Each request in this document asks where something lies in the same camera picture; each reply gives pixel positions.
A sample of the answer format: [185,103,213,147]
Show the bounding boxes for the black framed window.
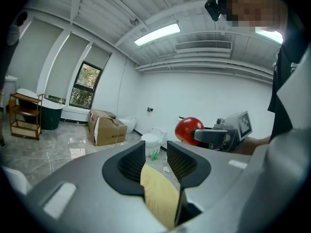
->
[69,61,103,110]

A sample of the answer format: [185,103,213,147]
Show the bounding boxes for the white tall cabinet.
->
[3,75,19,108]

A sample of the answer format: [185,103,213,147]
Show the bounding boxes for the white egg-shaped toilet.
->
[118,116,137,134]

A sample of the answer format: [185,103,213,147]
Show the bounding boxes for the black head camera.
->
[204,0,225,22]

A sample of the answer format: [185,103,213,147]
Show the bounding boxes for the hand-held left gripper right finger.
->
[167,140,254,228]

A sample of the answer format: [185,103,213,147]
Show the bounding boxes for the wooden shelf rack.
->
[9,93,45,141]

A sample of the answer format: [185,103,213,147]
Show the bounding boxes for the red apple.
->
[174,116,205,147]

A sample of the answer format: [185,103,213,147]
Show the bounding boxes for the brown cardboard box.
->
[87,109,128,147]

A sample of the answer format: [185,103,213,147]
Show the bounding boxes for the white rounded furniture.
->
[0,166,33,196]

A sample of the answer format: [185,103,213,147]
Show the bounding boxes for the grey roller blind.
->
[85,44,112,70]
[44,33,91,102]
[6,17,65,99]

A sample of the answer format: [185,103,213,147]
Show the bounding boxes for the person's head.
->
[218,0,290,32]

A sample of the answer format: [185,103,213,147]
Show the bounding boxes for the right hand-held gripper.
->
[192,110,254,153]

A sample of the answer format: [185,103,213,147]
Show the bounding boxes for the person's black shirt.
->
[267,0,311,143]

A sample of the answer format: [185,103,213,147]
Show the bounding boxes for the dark green bathtub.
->
[16,88,64,131]

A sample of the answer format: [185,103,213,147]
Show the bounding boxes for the long ceiling light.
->
[134,23,182,47]
[255,27,284,45]

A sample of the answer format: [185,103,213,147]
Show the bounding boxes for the white ceiling air vent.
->
[174,40,232,52]

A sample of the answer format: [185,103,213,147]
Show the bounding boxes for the white ceiling pipes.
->
[134,60,274,84]

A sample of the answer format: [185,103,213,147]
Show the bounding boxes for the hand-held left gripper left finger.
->
[26,140,169,233]

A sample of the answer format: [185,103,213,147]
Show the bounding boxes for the person's right forearm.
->
[235,135,272,156]

